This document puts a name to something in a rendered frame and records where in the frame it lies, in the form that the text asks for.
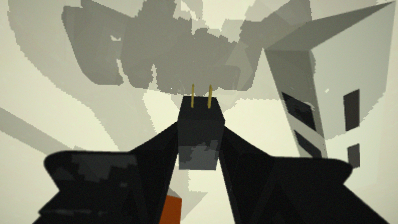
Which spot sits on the black two-prong plug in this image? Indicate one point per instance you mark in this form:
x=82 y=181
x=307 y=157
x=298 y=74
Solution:
x=200 y=130

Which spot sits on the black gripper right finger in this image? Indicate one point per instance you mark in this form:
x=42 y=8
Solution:
x=250 y=174

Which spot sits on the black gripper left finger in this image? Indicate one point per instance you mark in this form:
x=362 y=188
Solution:
x=146 y=169

